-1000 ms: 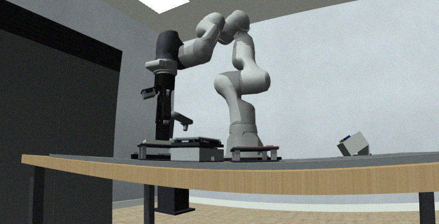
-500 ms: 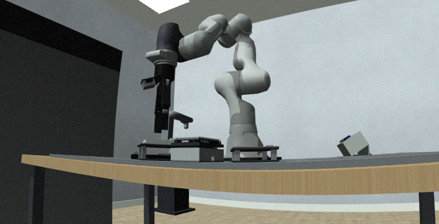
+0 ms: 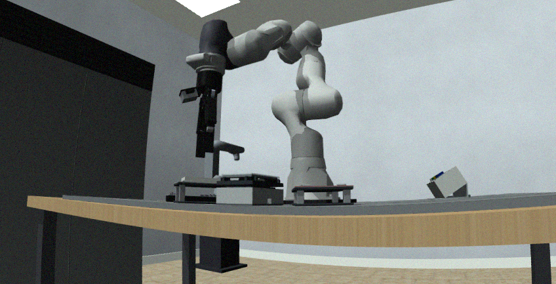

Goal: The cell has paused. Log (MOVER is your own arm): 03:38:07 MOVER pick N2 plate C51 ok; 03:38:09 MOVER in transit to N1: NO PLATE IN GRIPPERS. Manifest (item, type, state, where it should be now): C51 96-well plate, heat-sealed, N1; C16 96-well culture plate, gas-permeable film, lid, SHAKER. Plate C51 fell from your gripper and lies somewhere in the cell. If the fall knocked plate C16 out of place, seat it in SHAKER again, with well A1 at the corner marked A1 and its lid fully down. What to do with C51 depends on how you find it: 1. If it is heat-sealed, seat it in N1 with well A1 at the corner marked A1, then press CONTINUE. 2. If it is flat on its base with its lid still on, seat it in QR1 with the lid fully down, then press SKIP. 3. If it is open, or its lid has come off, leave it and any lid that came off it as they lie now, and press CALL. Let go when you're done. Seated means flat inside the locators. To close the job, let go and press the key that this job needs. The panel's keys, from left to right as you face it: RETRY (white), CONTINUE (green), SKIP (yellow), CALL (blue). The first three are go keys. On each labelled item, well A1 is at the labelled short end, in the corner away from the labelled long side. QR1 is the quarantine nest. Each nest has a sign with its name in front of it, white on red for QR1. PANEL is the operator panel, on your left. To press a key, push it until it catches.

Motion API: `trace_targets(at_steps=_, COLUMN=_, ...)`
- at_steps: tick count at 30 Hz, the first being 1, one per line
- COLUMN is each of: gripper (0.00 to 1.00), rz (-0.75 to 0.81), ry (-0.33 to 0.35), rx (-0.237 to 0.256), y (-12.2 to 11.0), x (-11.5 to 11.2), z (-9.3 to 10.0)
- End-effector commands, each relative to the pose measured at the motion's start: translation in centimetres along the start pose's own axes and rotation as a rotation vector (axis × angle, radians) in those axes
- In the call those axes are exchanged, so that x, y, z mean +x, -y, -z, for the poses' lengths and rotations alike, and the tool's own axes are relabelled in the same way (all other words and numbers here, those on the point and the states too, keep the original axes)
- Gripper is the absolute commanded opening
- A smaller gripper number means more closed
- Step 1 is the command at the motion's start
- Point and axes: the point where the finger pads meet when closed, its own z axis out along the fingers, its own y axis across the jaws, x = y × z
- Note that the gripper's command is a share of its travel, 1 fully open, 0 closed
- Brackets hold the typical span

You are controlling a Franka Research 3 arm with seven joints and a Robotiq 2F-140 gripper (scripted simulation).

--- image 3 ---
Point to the white operator button panel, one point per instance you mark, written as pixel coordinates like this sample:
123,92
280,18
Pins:
446,183

